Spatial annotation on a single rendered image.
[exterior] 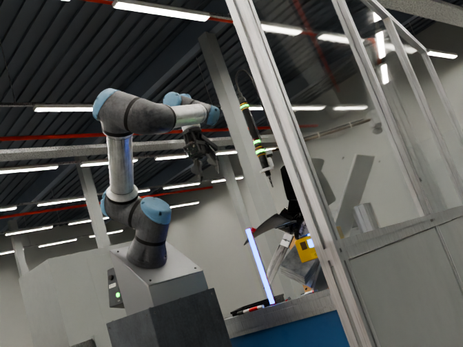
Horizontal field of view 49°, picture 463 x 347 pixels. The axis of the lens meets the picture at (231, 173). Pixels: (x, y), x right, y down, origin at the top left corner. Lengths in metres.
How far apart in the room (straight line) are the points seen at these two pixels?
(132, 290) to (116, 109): 0.67
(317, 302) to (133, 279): 0.70
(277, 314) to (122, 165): 0.87
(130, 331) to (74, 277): 6.52
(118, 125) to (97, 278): 6.93
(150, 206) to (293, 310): 0.70
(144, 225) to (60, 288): 6.45
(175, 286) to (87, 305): 6.52
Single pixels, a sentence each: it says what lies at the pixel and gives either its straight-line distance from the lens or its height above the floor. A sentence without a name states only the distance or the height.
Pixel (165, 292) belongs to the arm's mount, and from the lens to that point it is 1.87.
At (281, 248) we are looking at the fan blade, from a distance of 2.55.
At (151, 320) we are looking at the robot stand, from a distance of 1.78.
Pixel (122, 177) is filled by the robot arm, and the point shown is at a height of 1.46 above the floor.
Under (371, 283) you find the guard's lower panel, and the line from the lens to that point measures 1.10.
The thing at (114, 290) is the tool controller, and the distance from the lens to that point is 2.61.
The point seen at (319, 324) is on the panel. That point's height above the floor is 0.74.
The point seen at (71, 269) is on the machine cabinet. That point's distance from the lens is 8.40.
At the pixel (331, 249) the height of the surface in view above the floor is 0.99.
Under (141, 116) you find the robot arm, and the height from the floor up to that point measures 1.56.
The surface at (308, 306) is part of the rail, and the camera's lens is 2.07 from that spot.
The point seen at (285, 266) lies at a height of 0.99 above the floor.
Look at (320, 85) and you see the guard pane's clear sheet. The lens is 1.35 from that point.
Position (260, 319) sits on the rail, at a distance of 2.18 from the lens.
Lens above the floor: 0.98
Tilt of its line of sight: 12 degrees up
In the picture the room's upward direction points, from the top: 18 degrees counter-clockwise
